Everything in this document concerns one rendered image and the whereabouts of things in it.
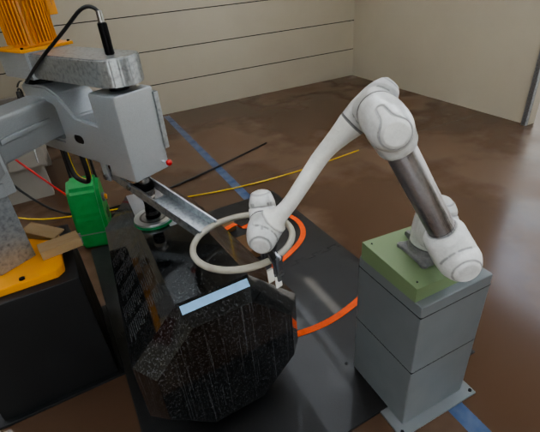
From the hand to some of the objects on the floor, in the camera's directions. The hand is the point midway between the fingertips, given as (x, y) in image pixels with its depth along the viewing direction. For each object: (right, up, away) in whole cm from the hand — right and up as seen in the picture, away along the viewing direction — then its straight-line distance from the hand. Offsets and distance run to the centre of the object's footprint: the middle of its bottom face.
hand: (274, 278), depth 173 cm
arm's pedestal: (+72, -62, +50) cm, 108 cm away
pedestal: (-132, -63, +78) cm, 165 cm away
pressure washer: (-156, +7, +194) cm, 249 cm away
